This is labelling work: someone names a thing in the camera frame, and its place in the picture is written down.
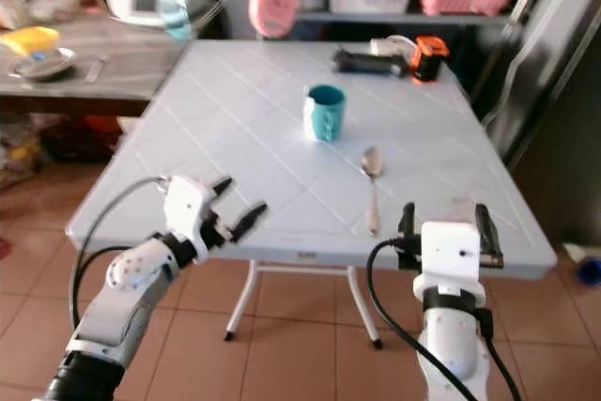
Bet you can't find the steel spoon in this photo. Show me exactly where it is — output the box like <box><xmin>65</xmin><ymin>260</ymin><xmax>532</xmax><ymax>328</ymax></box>
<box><xmin>362</xmin><ymin>146</ymin><xmax>386</xmax><ymax>238</ymax></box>

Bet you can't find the round steel plate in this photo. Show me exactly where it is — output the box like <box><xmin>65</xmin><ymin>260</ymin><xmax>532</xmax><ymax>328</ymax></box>
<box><xmin>14</xmin><ymin>47</ymin><xmax>78</xmax><ymax>81</ymax></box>

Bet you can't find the white plastic folding table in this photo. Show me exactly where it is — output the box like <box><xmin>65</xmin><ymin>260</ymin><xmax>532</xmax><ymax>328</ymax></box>
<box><xmin>66</xmin><ymin>39</ymin><xmax>560</xmax><ymax>350</ymax></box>

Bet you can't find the patterned storage bag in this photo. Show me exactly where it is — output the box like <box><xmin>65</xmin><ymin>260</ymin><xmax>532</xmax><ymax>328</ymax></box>
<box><xmin>0</xmin><ymin>117</ymin><xmax>48</xmax><ymax>188</ymax></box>

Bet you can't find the blue round object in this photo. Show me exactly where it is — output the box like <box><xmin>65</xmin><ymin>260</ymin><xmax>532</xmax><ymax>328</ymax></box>
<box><xmin>578</xmin><ymin>255</ymin><xmax>601</xmax><ymax>287</ymax></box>

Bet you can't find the teal ceramic mug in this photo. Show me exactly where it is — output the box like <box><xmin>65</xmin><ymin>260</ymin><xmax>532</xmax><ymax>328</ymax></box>
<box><xmin>303</xmin><ymin>85</ymin><xmax>347</xmax><ymax>143</ymax></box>

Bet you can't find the grey wood-grain counter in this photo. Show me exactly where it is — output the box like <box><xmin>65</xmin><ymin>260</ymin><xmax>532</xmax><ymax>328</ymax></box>
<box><xmin>0</xmin><ymin>21</ymin><xmax>181</xmax><ymax>118</ymax></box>

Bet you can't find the long black device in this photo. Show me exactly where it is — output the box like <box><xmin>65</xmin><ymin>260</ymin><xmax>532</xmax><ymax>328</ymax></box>
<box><xmin>331</xmin><ymin>48</ymin><xmax>414</xmax><ymax>77</ymax></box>

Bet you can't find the orange and black device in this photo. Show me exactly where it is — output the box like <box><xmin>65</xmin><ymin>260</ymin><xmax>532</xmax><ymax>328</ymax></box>
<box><xmin>409</xmin><ymin>35</ymin><xmax>452</xmax><ymax>84</ymax></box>

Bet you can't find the dark grey refrigerator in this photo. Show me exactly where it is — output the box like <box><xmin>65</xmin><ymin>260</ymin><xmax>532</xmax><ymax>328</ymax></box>
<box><xmin>479</xmin><ymin>0</ymin><xmax>601</xmax><ymax>247</ymax></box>

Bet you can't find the steel fork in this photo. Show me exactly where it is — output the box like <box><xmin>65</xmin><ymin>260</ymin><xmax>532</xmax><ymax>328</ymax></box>
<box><xmin>87</xmin><ymin>55</ymin><xmax>108</xmax><ymax>83</ymax></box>

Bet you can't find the small white device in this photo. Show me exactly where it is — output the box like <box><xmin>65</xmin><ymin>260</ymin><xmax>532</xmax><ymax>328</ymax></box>
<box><xmin>370</xmin><ymin>34</ymin><xmax>418</xmax><ymax>55</ymax></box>

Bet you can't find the pink round hanging object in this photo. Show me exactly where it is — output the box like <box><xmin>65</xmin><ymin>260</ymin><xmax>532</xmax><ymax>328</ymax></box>
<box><xmin>249</xmin><ymin>0</ymin><xmax>299</xmax><ymax>40</ymax></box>

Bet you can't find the yellow plastic bowl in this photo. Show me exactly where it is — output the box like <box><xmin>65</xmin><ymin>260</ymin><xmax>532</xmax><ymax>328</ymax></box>
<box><xmin>2</xmin><ymin>26</ymin><xmax>62</xmax><ymax>55</ymax></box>

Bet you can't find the dark shelf board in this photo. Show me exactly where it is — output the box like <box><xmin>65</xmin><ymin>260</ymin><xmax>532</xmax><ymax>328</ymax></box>
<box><xmin>296</xmin><ymin>10</ymin><xmax>508</xmax><ymax>28</ymax></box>

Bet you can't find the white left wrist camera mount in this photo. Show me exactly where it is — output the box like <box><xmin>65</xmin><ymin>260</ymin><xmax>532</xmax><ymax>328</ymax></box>
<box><xmin>163</xmin><ymin>176</ymin><xmax>217</xmax><ymax>254</ymax></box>

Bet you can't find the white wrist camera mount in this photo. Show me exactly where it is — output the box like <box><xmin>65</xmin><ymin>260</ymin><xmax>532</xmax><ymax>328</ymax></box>
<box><xmin>163</xmin><ymin>176</ymin><xmax>217</xmax><ymax>254</ymax></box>
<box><xmin>421</xmin><ymin>221</ymin><xmax>482</xmax><ymax>301</ymax></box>

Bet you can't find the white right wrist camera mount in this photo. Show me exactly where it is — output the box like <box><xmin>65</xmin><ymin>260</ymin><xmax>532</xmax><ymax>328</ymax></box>
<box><xmin>421</xmin><ymin>221</ymin><xmax>482</xmax><ymax>301</ymax></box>

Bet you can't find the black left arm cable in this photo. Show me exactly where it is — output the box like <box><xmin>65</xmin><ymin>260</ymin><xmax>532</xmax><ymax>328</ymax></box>
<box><xmin>69</xmin><ymin>177</ymin><xmax>170</xmax><ymax>329</ymax></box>

